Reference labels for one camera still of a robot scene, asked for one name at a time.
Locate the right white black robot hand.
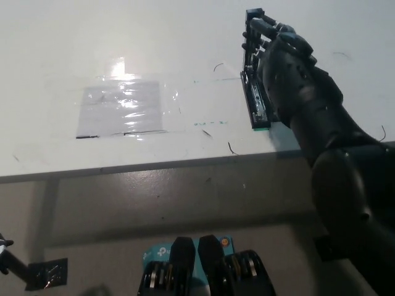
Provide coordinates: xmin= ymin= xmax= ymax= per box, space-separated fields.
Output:
xmin=249 ymin=17 xmax=345 ymax=130

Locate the black desk stapler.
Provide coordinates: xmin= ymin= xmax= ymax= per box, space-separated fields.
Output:
xmin=239 ymin=9 xmax=273 ymax=130

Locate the clear plastic film cover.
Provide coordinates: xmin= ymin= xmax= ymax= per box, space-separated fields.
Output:
xmin=67 ymin=57 xmax=183 ymax=142

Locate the white paper sheet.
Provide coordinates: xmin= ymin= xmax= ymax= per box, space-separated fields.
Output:
xmin=75 ymin=80 xmax=169 ymax=139

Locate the grey table leg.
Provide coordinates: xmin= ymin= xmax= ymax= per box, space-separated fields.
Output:
xmin=29 ymin=179 xmax=61 ymax=266

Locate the black left floor bracket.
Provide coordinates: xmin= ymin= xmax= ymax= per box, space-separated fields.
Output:
xmin=24 ymin=257 xmax=69 ymax=292

